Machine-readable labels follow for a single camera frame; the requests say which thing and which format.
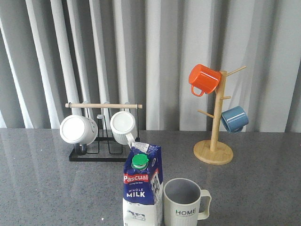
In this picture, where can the blue white milk carton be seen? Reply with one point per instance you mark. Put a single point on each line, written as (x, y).
(143, 186)

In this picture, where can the cream HOME mug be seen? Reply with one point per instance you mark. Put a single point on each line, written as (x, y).
(185, 203)

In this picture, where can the white ribbed mug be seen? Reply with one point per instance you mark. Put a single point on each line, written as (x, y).
(123, 127)

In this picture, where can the orange mug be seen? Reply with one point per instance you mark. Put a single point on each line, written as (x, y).
(203, 80)

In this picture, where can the white smooth mug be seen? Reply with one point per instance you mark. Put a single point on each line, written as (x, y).
(80, 131)

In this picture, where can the wooden mug tree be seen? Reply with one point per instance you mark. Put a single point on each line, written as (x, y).
(212, 151)

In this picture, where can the blue mug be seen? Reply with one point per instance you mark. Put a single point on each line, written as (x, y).
(234, 119)

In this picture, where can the grey white curtain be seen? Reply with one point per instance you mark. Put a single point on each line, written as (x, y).
(141, 51)

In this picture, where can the black wire mug rack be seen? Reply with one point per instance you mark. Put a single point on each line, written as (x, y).
(105, 147)

